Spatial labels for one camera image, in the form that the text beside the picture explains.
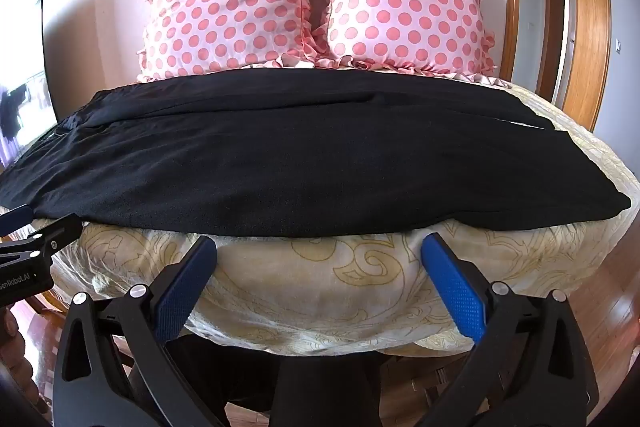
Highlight black pants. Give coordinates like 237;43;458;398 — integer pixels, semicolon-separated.
0;70;632;239

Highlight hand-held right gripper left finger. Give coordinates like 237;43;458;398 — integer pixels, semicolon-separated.
52;236;236;427

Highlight wooden door frame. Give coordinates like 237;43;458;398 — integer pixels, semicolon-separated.
500;0;614;134

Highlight yellow patterned bedspread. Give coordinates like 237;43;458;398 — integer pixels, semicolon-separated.
10;74;640;357

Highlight brown wooden door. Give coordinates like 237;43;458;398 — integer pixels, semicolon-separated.
537;0;567;106

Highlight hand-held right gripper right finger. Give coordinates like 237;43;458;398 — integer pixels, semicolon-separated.
420;232;601;427

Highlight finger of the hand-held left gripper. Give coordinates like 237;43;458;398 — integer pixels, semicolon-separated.
0;213;84;265
0;204;36;238

